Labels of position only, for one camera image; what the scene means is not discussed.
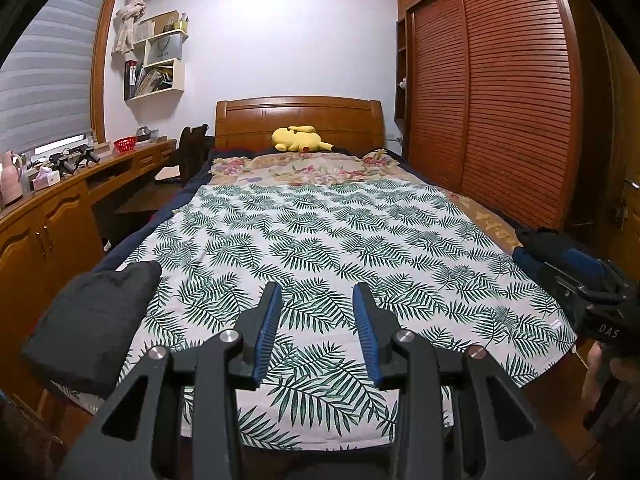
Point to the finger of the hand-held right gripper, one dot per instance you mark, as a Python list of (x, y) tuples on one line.
[(582, 262), (575, 287)]

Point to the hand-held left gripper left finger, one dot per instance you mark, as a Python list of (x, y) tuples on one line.
[(266, 330)]

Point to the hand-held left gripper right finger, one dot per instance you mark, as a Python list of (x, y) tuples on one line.
[(366, 335)]

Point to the black button coat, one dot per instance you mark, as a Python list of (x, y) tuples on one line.
[(537, 239)]

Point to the person's right hand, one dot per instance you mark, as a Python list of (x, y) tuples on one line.
[(594, 370)]

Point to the folded navy garment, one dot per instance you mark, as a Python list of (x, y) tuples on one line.
[(525, 260)]

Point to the orange printed blanket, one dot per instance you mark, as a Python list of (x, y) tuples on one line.
[(492, 222)]

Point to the leaf print blanket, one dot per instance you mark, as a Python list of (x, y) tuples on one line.
[(325, 240)]

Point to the wooden door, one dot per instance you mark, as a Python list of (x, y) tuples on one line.
[(610, 110)]

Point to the floral blanket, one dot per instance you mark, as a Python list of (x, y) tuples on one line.
[(310, 167)]

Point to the folded grey garment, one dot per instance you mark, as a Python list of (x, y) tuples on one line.
[(90, 325)]

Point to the dark wooden chair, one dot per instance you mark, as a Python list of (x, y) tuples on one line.
[(190, 155)]

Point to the yellow plush toy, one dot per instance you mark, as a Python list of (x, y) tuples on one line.
[(300, 139)]

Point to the wooden louvred wardrobe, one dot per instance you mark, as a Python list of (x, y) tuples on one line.
[(490, 85)]

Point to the wooden bed headboard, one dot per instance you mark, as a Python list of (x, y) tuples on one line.
[(250, 120)]

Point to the grey metal pot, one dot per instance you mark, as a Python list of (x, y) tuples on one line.
[(147, 133)]

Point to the red basket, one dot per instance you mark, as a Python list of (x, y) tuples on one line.
[(125, 145)]

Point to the wooden desk cabinet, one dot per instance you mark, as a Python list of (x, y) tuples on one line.
[(50, 240)]

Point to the black handheld device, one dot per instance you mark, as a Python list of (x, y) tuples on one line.
[(62, 164), (85, 154)]

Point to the pink tissue box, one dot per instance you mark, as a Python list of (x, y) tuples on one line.
[(47, 180)]

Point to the row of folders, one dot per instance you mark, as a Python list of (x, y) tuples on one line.
[(132, 80)]

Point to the pink bottle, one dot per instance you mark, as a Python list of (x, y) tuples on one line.
[(12, 180)]

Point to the white paper bag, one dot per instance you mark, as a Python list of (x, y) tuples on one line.
[(164, 49)]

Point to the grey window blind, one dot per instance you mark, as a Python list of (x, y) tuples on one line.
[(45, 70)]

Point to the tied beige curtain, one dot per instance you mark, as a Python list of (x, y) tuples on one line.
[(131, 15)]

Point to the white wall shelf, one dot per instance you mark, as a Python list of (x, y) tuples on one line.
[(177, 77)]

